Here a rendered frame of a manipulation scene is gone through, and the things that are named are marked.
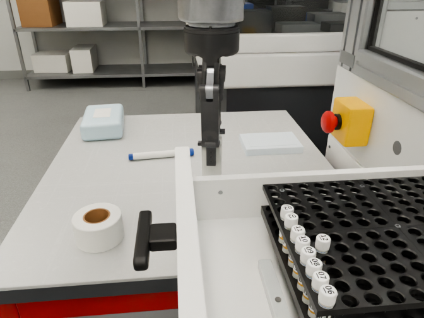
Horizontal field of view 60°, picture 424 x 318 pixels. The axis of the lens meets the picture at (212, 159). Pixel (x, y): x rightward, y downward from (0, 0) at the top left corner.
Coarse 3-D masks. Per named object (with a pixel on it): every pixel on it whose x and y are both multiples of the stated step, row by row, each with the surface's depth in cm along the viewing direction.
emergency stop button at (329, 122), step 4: (324, 112) 66; (328, 112) 65; (332, 112) 65; (324, 116) 65; (328, 116) 64; (332, 116) 64; (324, 120) 65; (328, 120) 64; (332, 120) 64; (336, 120) 65; (324, 124) 65; (328, 124) 64; (332, 124) 64; (336, 124) 65; (324, 128) 66; (328, 128) 65; (332, 128) 64; (328, 132) 66
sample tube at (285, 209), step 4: (284, 204) 36; (288, 204) 36; (284, 208) 36; (288, 208) 36; (292, 208) 36; (280, 212) 36; (284, 212) 35; (288, 212) 35; (292, 212) 35; (280, 216) 36; (284, 216) 36; (284, 220) 36; (280, 232) 37; (280, 236) 37; (280, 240) 37
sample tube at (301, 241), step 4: (300, 236) 32; (304, 236) 32; (296, 240) 31; (300, 240) 31; (304, 240) 31; (308, 240) 31; (296, 244) 32; (300, 244) 31; (304, 244) 31; (308, 244) 31; (296, 248) 32; (300, 248) 31; (300, 252) 31; (296, 272) 33; (296, 276) 33
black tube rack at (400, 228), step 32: (288, 192) 41; (320, 192) 41; (352, 192) 40; (384, 192) 40; (416, 192) 40; (320, 224) 35; (352, 224) 35; (384, 224) 36; (416, 224) 35; (320, 256) 31; (352, 256) 31; (384, 256) 36; (416, 256) 31; (352, 288) 28; (384, 288) 28; (416, 288) 28
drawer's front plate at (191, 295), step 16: (176, 160) 41; (176, 176) 38; (176, 192) 35; (192, 192) 35; (176, 208) 33; (192, 208) 33; (192, 224) 31; (192, 240) 29; (192, 256) 27; (192, 272) 26; (192, 288) 24; (192, 304) 23
